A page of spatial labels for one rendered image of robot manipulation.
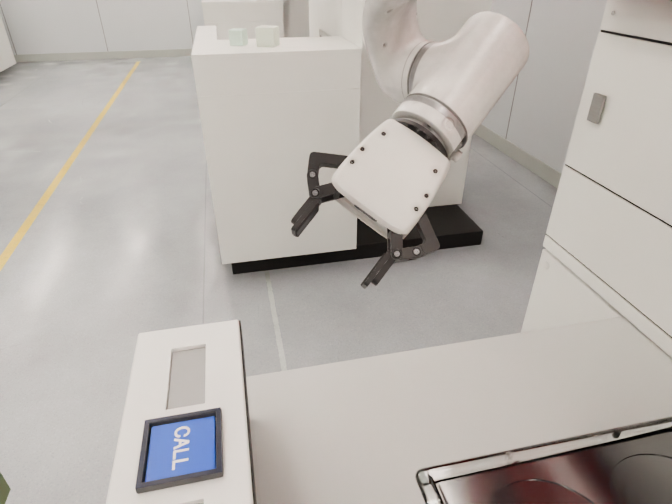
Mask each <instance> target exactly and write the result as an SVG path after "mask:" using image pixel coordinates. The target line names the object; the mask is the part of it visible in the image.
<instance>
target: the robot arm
mask: <svg viewBox="0 0 672 504"><path fill-rule="evenodd" d="M362 29H363V36H364V41H365V45H366V49H367V52H368V56H369V59H370V62H371V65H372V69H373V72H374V74H375V77H376V80H377V82H378V84H379V86H380V88H381V89H382V91H383V92H384V93H385V94H386V95H387V96H388V97H389V98H391V99H392V100H394V101H396V102H399V103H401V104H400V106H399V107H398V108H397V109H396V111H395V112H394V113H393V115H392V116H391V119H387V120H386V121H385V122H383V123H382V124H381V125H379V126H378V127H377V128H376V129H375V130H374V131H373V132H371V133H370V134H369V135H368V136H367V137H366V138H365V139H364V140H363V141H362V142H361V143H360V144H359V145H358V146H357V147H356V148H355V149H354V150H353V151H352V153H351V154H350V155H349V156H346V155H338V154H330V153H321V152H311V153H310V155H309V162H308V171H307V184H308V191H309V198H308V199H307V200H306V202H305V203H304V204H303V205H302V207H301V208H300V209H299V210H298V212H297V213H296V214H295V215H294V217H293V218H292V220H291V223H292V224H294V225H293V226H292V228H291V231H292V235H294V236H295V237H299V236H300V234H301V233H302V232H303V230H304V229H305V228H306V227H307V225H308V224H309V223H310V222H311V220H312V219H313V218H314V217H315V215H316V214H317V213H318V211H319V206H320V205H321V203H325V202H329V201H333V200H335V201H336V202H338V203H339V204H340V205H341V206H342V207H344V208H345V209H346V210H348V211H349V212H350V213H352V214H353V215H354V216H356V217H357V218H358V219H360V220H361V221H362V222H364V223H365V224H366V225H368V226H369V227H371V228H372V229H373V230H375V231H376V232H377V233H379V234H380V235H382V236H383V237H385V238H386V239H387V253H384V254H383V255H382V256H381V257H380V259H379V260H378V261H377V263H376V264H375V265H374V267H373V268H372V269H371V271H370V272H369V274H368V275H367V276H366V278H365V279H364V280H363V281H362V283H361V284H360V285H361V287H362V288H364V289H366V288H367V287H368V286H369V284H370V283H372V284H373V285H375V286H377V285H378V283H379V282H380V281H381V279H382V278H383V277H384V275H385V274H386V273H387V271H388V270H389V269H390V267H391V266H392V264H393V263H396V262H402V261H410V260H416V259H418V258H420V257H423V256H425V255H428V254H430V253H433V252H435V251H437V250H438V249H439V248H440V244H439V241H438V239H437V237H436V235H435V232H434V230H433V228H432V226H431V224H430V221H429V219H428V217H427V215H426V212H425V211H426V209H427V208H428V206H429V205H430V203H431V202H432V200H433V198H434V197H435V195H436V193H437V191H438V190H439V188H440V187H441V185H442V183H443V181H444V179H445V177H446V175H447V172H448V170H449V168H450V162H449V161H450V160H453V161H454V162H457V161H458V160H459V159H460V158H461V156H462V154H463V152H461V151H460V150H459V149H461V148H463V147H464V146H465V144H466V143H467V142H468V140H469V139H470V138H471V136H472V135H473V134H474V132H475V131H476V130H477V128H478V127H479V126H480V124H481V123H482V122H483V120H484V119H485V118H486V116H487V115H488V114H489V112H490V111H491V110H492V108H493V107H494V106H495V104H496V103H497V102H498V100H499V99H500V98H501V96H502V95H503V94H504V92H505V91H506V90H507V88H508V87H509V86H510V84H511V83H512V82H513V80H514V79H515V78H516V76H517V75H518V74H519V72H520V71H521V70H522V68H523V67H524V66H525V64H526V63H527V61H528V58H529V44H528V41H527V38H526V36H525V34H524V33H523V31H522V30H521V28H520V27H519V26H518V25H517V24H516V23H515V22H513V21H512V20H511V19H509V18H508V17H506V16H504V15H501V14H499V13H495V12H480V13H477V14H475V15H473V16H472V17H470V18H469V19H468V20H467V21H466V23H465V24H464V25H463V26H462V28H461V29H460V30H459V31H458V33H457V34H456V35H455V36H453V37H452V38H450V39H448V40H445V41H442V42H434V41H428V40H426V39H425V38H424V37H423V35H422V33H421V31H420V27H419V23H418V15H417V0H366V1H365V4H364V9H363V16H362ZM322 167H327V168H335V169H337V170H336V171H335V173H334V174H333V176H332V183H328V184H324V185H319V178H318V175H319V170H320V168H322ZM415 225H416V226H417V229H418V231H419V233H420V235H421V238H422V240H423V243H422V244H420V245H418V246H414V247H407V248H403V239H404V238H405V237H406V236H407V235H408V234H409V233H410V231H411V230H412V229H413V228H414V226H415Z"/></svg>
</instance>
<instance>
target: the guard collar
mask: <svg viewBox="0 0 672 504"><path fill-rule="evenodd" d="M211 416H215V418H216V412H211V413H205V414H199V415H194V416H188V417H182V418H176V419H170V420H165V421H159V422H153V423H149V427H148V435H147V442H146V450H145V457H144V465H143V472H142V480H141V483H144V482H145V474H146V466H147V458H148V450H149V442H150V434H151V429H152V427H153V426H159V425H165V424H171V423H176V422H182V421H188V420H194V419H200V418H205V417H211ZM221 444H222V472H220V473H215V474H210V475H205V476H200V477H195V478H190V479H184V480H179V481H174V482H169V483H164V484H159V485H154V486H149V487H144V488H138V489H135V490H136V493H137V494H140V493H145V492H150V491H155V490H160V489H165V488H171V487H176V486H181V485H186V484H191V483H196V482H201V481H206V480H211V479H216V478H221V477H223V475H224V473H223V433H222V410H221ZM216 465H217V423H216Z"/></svg>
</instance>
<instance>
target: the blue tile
mask: <svg viewBox="0 0 672 504"><path fill-rule="evenodd" d="M215 468H217V465H216V419H215V416H211V417H205V418H200V419H194V420H188V421H182V422H176V423H171V424H165V425H159V426H153V427H152V429H151V437H150V445H149V453H148V461H147V469H146V477H145V482H148V481H153V480H158V479H164V478H169V477H174V476H179V475H184V474H189V473H195V472H200V471H205V470H210V469H215Z"/></svg>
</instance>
